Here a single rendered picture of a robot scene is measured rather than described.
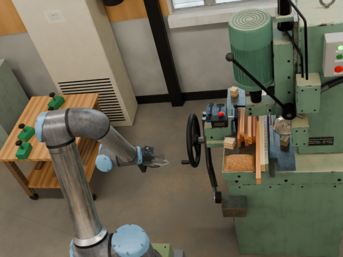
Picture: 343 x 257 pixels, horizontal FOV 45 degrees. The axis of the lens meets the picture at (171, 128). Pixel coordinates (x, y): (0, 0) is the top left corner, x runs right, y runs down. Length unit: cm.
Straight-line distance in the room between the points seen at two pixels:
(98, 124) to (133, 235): 51
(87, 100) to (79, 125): 162
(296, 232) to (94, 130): 136
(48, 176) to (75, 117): 174
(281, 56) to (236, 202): 81
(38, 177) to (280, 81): 209
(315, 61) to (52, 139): 106
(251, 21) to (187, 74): 187
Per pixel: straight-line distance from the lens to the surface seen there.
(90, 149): 329
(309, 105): 178
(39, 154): 296
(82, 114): 160
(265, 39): 172
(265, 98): 201
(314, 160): 210
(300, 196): 221
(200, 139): 220
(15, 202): 354
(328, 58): 167
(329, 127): 200
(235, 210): 217
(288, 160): 210
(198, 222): 288
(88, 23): 306
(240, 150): 202
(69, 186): 172
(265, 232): 250
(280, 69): 181
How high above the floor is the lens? 241
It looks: 43 degrees down
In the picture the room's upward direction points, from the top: 16 degrees counter-clockwise
